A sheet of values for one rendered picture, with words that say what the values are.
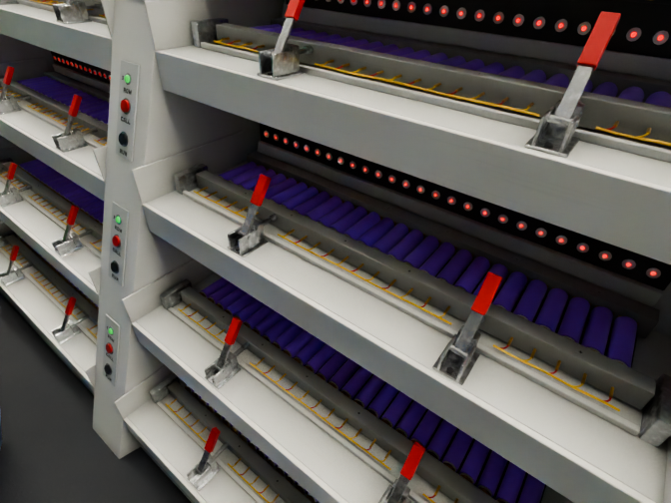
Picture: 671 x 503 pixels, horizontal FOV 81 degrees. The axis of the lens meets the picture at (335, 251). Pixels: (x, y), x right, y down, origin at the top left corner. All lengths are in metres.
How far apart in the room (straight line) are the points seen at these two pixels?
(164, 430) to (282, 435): 0.30
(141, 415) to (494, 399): 0.60
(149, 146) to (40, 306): 0.59
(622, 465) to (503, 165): 0.23
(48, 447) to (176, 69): 0.68
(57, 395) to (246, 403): 0.54
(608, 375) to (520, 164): 0.19
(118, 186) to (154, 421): 0.40
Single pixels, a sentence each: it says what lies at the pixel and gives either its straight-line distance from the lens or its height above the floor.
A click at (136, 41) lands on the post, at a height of 0.68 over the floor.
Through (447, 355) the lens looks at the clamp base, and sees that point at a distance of 0.37.
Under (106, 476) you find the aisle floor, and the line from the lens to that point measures 0.86.
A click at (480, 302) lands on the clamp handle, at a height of 0.55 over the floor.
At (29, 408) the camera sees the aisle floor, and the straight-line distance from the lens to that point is 0.99.
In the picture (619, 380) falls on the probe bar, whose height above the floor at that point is 0.53.
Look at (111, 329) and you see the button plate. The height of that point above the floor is 0.25.
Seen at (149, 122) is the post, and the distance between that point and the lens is 0.58.
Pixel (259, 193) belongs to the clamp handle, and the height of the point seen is 0.56.
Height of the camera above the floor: 0.67
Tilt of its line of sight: 20 degrees down
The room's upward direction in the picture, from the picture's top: 15 degrees clockwise
